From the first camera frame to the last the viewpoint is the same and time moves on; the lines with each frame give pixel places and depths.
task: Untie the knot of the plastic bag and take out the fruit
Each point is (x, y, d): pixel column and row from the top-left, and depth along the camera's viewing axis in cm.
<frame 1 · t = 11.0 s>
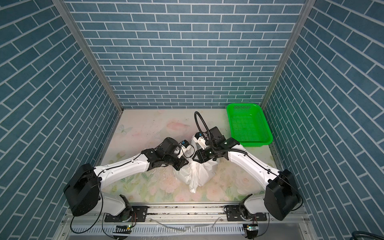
left hand: (187, 162, 82), fingers closed
right hand: (194, 155, 79), fingers open
white plastic bag: (195, 174, 78), point 11 cm above the table
green plastic basket: (248, 125, 115), on the table

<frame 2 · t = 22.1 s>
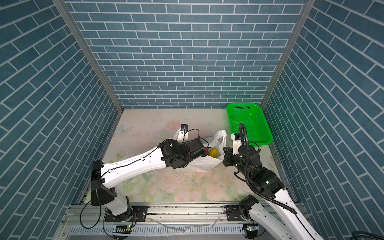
left hand: (184, 145, 74), fingers open
right hand: (221, 146, 70), fingers closed
white plastic bag: (204, 163, 74), point 19 cm above the table
yellow lemon fruit: (215, 149, 70), point 27 cm above the table
the other named things where they were.

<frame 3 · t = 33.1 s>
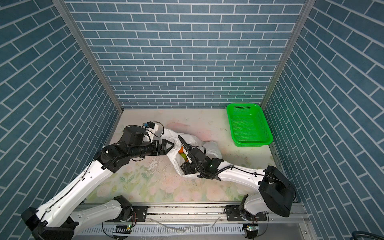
left hand: (168, 146, 69), fingers open
right hand: (182, 164, 81), fingers open
white plastic bag: (211, 149, 80), point 18 cm above the table
orange fruit: (181, 150, 75), point 22 cm above the table
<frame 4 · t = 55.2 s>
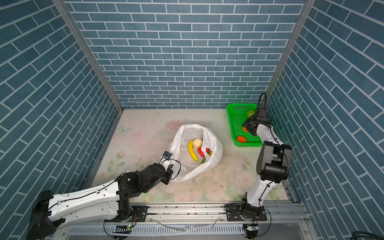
left hand: (173, 167, 76), fingers closed
right hand: (246, 123, 97), fingers open
white plastic bag: (184, 165, 88), point 4 cm above the table
orange fruit: (241, 139, 99), point 6 cm above the table
beige potato-like fruit: (197, 142, 95), point 7 cm above the table
red strawberry fruit: (201, 153, 92), point 6 cm above the table
green yellow mango fruit: (203, 160, 92), point 3 cm above the table
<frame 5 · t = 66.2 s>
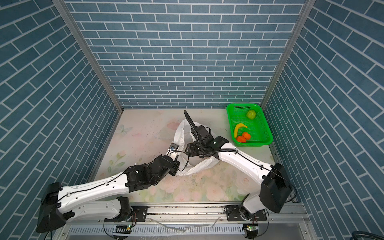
left hand: (179, 158, 75), fingers closed
right hand: (187, 148, 80), fingers open
yellow lemon fruit: (236, 128, 107), point 4 cm above the table
orange fruit 2: (246, 135, 102), point 5 cm above the table
